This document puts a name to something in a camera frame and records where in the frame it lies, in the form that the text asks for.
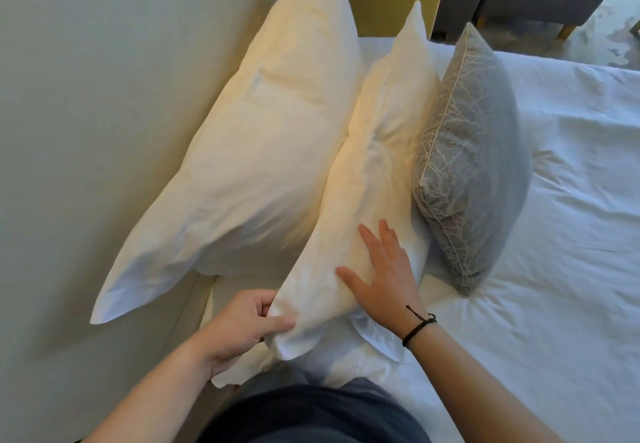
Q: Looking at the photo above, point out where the person's right hand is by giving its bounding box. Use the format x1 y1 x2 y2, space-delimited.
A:
335 219 438 341

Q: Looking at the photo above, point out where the person's left hand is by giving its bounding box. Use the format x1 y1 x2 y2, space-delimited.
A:
192 289 297 379

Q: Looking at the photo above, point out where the small white pillow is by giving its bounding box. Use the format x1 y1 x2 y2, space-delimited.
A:
264 0 441 362

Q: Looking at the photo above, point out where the person's left forearm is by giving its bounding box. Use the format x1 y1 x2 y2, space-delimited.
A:
82 340 216 443

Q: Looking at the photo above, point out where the person's right forearm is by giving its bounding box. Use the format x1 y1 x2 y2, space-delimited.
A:
406 322 568 443

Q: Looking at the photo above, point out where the flat white pillow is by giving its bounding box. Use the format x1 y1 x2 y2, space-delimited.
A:
210 305 408 389

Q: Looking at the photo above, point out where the person's dark grey shirt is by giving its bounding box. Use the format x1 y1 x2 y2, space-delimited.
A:
197 365 432 443

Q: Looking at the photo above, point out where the grey patterned cushion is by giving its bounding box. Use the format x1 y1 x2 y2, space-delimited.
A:
411 22 532 298

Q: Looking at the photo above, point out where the large white pillow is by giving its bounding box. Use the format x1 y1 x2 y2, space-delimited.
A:
90 0 365 326

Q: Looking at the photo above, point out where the white bed sheet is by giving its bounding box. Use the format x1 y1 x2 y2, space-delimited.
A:
200 35 640 443

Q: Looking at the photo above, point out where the yellow bedside table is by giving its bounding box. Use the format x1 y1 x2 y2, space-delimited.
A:
344 0 447 41

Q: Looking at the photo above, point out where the beige upholstered headboard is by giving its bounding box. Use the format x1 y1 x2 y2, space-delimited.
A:
0 0 301 443

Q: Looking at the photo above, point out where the black cord wristband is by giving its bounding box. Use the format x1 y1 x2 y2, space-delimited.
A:
401 305 438 349

